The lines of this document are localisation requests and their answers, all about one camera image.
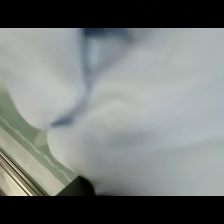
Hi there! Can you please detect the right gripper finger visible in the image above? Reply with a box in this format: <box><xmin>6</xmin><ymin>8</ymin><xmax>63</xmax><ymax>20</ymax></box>
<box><xmin>57</xmin><ymin>176</ymin><xmax>97</xmax><ymax>197</ymax></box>

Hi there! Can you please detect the light blue shirt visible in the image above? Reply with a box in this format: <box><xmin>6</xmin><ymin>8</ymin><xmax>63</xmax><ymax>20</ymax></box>
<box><xmin>0</xmin><ymin>28</ymin><xmax>224</xmax><ymax>197</ymax></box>

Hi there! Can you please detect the silver frame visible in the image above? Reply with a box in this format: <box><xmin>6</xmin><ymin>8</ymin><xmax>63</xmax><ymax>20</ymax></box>
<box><xmin>0</xmin><ymin>148</ymin><xmax>48</xmax><ymax>197</ymax></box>

